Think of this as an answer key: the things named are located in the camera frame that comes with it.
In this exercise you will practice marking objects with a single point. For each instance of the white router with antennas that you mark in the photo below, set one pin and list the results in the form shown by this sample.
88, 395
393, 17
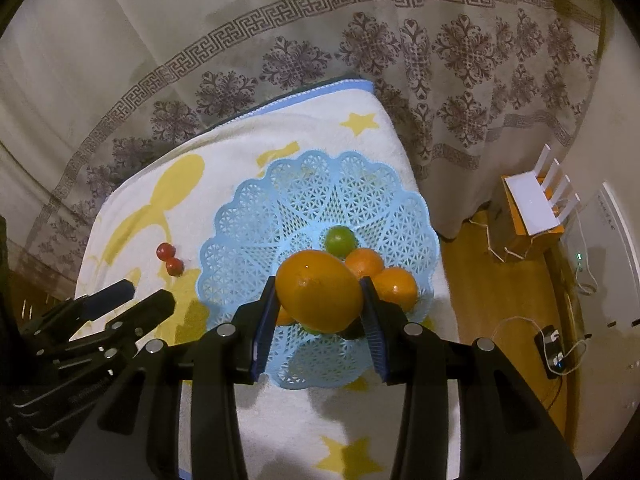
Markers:
535, 200

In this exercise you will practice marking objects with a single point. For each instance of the red cherry tomato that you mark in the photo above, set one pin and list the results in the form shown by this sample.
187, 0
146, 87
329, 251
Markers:
175, 266
165, 251

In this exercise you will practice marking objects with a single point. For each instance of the beige patterned curtain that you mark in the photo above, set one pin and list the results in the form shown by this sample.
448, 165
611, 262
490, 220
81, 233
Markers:
450, 35

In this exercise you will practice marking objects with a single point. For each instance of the orange cardboard box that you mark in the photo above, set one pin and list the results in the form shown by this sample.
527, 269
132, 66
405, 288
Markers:
515, 232

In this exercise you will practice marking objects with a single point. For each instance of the light blue plastic basket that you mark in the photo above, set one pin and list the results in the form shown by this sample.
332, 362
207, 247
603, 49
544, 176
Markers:
300, 195

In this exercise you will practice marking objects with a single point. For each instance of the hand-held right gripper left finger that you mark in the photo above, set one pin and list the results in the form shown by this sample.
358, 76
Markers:
265, 330

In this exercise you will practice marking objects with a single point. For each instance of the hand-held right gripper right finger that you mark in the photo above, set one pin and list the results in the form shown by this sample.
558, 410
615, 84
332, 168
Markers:
374, 330

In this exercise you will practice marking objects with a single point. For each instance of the white appliance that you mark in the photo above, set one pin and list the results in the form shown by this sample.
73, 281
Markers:
610, 260

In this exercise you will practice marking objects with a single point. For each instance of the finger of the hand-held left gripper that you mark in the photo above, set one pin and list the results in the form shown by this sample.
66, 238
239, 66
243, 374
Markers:
150, 310
107, 299

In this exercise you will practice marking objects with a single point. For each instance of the white yellow printed towel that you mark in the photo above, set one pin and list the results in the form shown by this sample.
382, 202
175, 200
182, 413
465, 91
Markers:
310, 130

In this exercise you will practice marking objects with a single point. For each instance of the black power strip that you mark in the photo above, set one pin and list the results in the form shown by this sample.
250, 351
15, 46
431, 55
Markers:
551, 347

